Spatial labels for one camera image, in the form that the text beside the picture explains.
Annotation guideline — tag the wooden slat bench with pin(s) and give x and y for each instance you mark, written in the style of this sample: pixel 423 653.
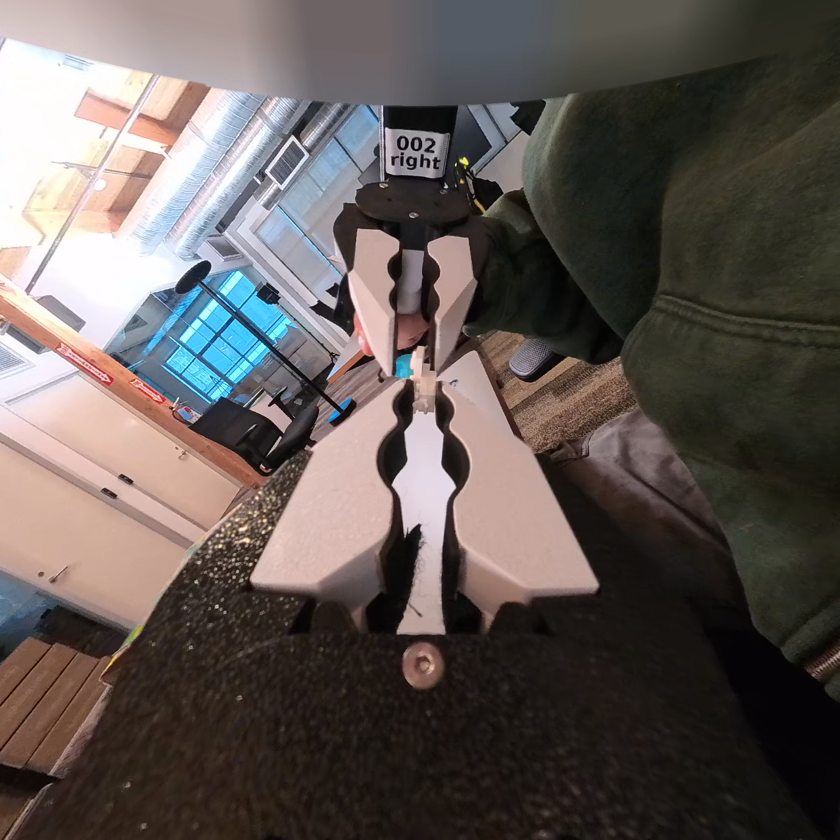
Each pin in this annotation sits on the wooden slat bench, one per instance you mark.
pixel 46 709

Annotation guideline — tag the person's right forearm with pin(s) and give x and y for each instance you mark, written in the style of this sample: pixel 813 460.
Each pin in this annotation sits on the person's right forearm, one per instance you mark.
pixel 538 275

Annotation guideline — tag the black mounted camera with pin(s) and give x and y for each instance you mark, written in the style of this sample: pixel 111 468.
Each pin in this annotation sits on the black mounted camera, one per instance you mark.
pixel 269 294

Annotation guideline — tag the wooden beam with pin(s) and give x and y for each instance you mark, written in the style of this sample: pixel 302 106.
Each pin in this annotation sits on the wooden beam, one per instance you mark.
pixel 98 354

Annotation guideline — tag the silver ventilation duct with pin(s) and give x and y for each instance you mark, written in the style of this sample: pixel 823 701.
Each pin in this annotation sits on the silver ventilation duct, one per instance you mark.
pixel 190 170
pixel 308 144

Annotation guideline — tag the black stand with round head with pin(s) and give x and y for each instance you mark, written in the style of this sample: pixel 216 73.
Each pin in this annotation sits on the black stand with round head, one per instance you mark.
pixel 193 275

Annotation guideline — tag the person's green hoodie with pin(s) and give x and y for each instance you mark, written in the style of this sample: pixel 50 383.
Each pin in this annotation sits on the person's green hoodie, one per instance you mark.
pixel 735 328

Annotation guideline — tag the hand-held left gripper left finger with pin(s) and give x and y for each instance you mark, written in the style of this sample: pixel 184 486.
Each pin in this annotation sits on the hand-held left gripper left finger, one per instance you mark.
pixel 328 518

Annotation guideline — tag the white vent grille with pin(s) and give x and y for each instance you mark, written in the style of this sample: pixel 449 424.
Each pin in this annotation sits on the white vent grille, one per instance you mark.
pixel 287 161

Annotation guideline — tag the white cabinet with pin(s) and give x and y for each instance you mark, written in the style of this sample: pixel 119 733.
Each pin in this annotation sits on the white cabinet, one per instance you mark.
pixel 65 492

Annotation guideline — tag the blue lego piece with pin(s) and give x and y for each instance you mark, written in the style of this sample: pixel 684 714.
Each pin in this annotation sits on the blue lego piece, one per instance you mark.
pixel 403 367

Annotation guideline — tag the large paned window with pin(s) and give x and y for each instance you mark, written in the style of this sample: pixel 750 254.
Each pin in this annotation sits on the large paned window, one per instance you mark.
pixel 223 341

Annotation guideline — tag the black office chair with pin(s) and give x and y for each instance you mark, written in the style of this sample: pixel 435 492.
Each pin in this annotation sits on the black office chair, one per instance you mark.
pixel 262 433

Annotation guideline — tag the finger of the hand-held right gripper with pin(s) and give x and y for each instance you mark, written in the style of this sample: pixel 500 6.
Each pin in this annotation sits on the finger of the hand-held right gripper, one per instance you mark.
pixel 371 289
pixel 456 282

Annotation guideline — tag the person's right hand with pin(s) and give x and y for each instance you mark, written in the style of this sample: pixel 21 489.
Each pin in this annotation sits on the person's right hand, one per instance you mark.
pixel 410 331

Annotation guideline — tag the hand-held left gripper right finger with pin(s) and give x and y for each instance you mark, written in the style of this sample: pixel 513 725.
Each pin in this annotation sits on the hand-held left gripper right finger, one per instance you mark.
pixel 518 518

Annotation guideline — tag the white lego piece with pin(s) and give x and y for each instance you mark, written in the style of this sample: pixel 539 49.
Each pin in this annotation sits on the white lego piece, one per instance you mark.
pixel 424 387

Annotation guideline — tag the person's grey pants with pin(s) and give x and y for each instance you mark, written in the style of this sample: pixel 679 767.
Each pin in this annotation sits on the person's grey pants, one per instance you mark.
pixel 643 499

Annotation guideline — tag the red arrow sticker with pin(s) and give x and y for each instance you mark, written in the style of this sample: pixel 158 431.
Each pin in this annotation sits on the red arrow sticker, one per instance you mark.
pixel 84 362
pixel 145 389

